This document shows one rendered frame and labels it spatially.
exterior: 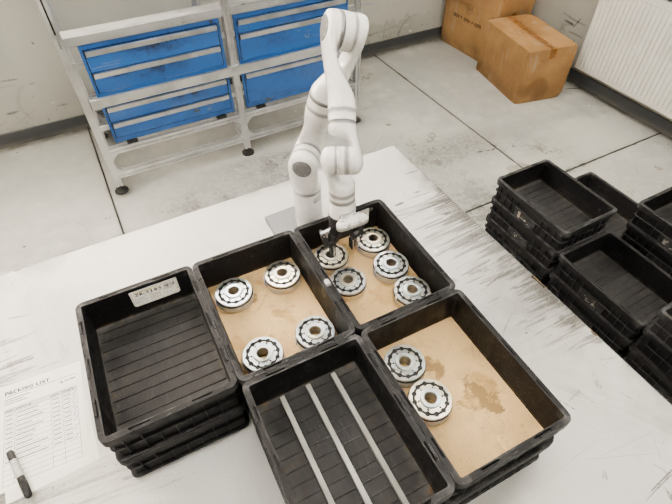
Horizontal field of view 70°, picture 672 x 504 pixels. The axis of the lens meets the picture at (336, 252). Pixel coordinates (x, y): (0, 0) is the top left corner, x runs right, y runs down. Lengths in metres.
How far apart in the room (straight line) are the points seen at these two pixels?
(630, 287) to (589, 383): 0.84
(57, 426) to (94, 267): 0.55
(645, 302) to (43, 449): 2.09
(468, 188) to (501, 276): 1.50
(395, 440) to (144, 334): 0.70
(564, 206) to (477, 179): 0.95
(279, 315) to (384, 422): 0.40
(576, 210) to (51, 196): 2.91
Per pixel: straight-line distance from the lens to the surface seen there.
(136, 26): 2.82
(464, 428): 1.20
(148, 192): 3.19
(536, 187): 2.41
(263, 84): 3.16
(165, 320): 1.40
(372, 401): 1.20
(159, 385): 1.29
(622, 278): 2.31
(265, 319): 1.33
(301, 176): 1.50
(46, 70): 3.81
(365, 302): 1.35
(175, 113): 3.07
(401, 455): 1.16
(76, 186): 3.43
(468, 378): 1.26
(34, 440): 1.50
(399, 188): 1.91
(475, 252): 1.71
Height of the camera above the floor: 1.91
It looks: 47 degrees down
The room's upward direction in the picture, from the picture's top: straight up
